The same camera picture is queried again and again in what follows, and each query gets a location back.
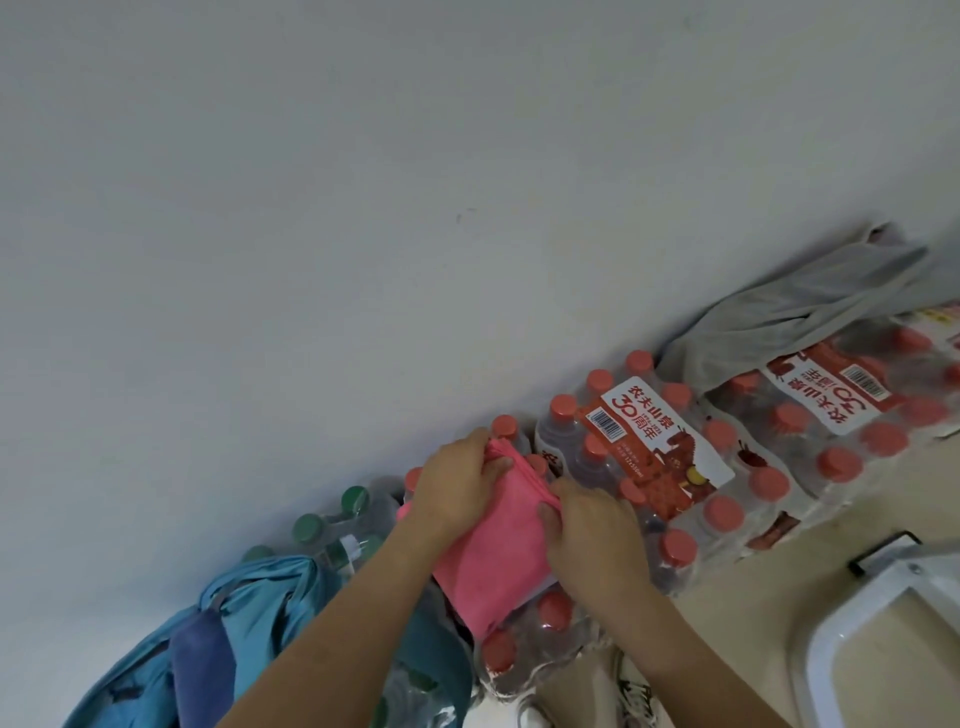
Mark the person's right hand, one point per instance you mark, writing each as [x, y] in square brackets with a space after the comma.
[592, 555]

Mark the stack of water bottle packs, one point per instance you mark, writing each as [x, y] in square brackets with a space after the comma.
[712, 480]

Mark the white and black sneaker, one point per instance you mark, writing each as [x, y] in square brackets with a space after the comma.
[534, 714]
[631, 690]

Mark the white gym machine frame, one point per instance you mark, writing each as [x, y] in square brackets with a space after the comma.
[847, 622]

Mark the grey-blue towel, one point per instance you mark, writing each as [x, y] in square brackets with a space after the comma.
[202, 667]

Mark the pink towel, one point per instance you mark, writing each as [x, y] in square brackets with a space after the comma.
[502, 547]

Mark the person's left forearm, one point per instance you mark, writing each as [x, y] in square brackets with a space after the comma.
[330, 637]

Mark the person's left hand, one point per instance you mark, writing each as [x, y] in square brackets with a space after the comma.
[454, 487]

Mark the light blue backpack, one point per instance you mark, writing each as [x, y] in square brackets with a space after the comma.
[262, 615]

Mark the person's right forearm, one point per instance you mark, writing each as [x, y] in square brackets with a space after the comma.
[697, 667]

